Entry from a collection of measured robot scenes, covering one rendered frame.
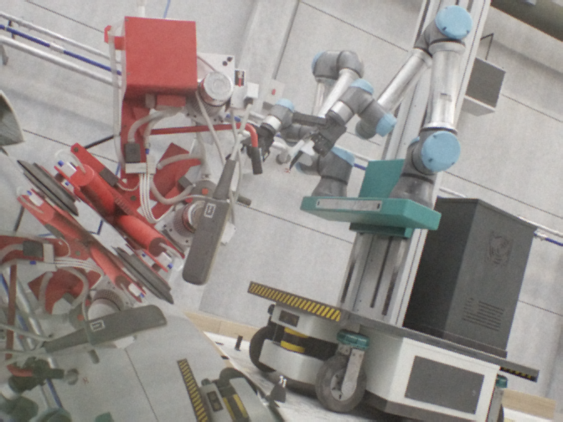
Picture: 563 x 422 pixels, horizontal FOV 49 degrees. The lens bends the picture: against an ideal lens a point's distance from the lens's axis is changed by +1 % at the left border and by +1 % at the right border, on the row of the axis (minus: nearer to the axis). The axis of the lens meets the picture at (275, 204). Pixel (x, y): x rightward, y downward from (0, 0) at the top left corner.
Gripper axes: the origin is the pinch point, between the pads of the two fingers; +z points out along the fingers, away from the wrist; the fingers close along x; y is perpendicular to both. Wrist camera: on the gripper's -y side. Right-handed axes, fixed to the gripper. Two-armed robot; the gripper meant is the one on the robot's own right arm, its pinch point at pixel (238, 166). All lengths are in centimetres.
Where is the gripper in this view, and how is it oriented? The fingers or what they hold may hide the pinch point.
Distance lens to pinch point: 227.7
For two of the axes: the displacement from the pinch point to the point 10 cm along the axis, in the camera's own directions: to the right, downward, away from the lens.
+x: -8.2, -2.4, 5.2
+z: -5.0, 7.5, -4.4
